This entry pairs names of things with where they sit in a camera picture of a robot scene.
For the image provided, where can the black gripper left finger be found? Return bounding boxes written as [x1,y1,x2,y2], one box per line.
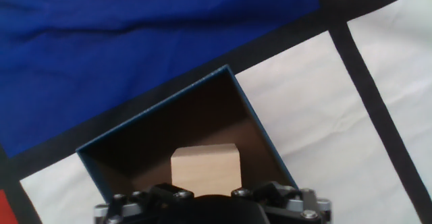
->
[93,182,196,224]

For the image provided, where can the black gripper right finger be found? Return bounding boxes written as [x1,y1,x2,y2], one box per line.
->
[231,180,333,224]

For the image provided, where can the large wooden cube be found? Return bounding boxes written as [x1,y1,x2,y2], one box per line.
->
[170,143,243,198]

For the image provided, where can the blue square gift box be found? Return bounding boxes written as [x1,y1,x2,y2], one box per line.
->
[76,64,300,204]

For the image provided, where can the Mondrian colour block cloth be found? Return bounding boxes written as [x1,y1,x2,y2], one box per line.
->
[0,0,432,224]

